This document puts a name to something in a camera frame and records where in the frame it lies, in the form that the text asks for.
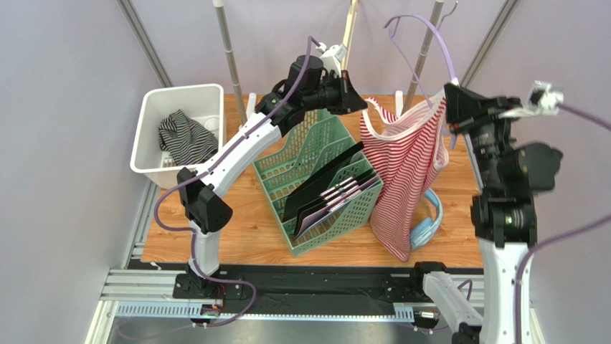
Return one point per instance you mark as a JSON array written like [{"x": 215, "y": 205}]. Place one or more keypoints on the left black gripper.
[{"x": 350, "y": 100}]

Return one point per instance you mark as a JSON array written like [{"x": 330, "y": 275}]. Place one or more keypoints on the aluminium frame rail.
[{"x": 474, "y": 305}]

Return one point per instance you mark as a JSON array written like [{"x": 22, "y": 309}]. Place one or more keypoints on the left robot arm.
[{"x": 313, "y": 83}]

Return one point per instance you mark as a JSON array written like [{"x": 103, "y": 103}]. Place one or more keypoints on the red white striped tank top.
[{"x": 408, "y": 156}]

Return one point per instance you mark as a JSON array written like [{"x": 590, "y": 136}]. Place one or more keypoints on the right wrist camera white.
[{"x": 544, "y": 100}]

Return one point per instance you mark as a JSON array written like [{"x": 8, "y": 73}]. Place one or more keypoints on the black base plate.
[{"x": 308, "y": 290}]

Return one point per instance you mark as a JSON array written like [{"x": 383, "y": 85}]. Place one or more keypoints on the left white rack foot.
[{"x": 250, "y": 106}]

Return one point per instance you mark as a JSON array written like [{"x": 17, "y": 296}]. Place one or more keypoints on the purple plastic hanger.
[{"x": 433, "y": 24}]

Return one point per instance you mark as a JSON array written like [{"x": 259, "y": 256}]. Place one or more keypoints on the black folder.
[{"x": 350, "y": 162}]

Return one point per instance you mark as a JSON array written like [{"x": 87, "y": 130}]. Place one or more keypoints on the pink booklets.
[{"x": 333, "y": 199}]

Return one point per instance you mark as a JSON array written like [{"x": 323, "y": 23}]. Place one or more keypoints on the left rack pole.
[{"x": 231, "y": 61}]

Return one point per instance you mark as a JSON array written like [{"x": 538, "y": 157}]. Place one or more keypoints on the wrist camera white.
[
  {"x": 544, "y": 100},
  {"x": 334, "y": 55}
]

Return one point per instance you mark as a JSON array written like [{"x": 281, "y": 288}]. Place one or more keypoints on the cream wooden hanger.
[{"x": 349, "y": 31}]

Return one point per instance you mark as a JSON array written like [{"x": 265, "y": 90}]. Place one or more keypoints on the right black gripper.
[{"x": 472, "y": 111}]

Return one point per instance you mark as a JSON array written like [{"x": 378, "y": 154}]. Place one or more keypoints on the white plastic basket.
[{"x": 201, "y": 103}]

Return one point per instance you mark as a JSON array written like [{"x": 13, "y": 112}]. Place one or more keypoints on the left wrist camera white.
[{"x": 334, "y": 55}]

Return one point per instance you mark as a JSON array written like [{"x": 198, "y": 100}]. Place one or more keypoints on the green plastic file organizer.
[{"x": 317, "y": 140}]

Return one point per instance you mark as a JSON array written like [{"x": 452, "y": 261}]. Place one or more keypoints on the blue headphones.
[{"x": 425, "y": 230}]

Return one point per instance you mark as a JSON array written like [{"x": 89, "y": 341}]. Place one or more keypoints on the black white striped tank top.
[{"x": 187, "y": 141}]

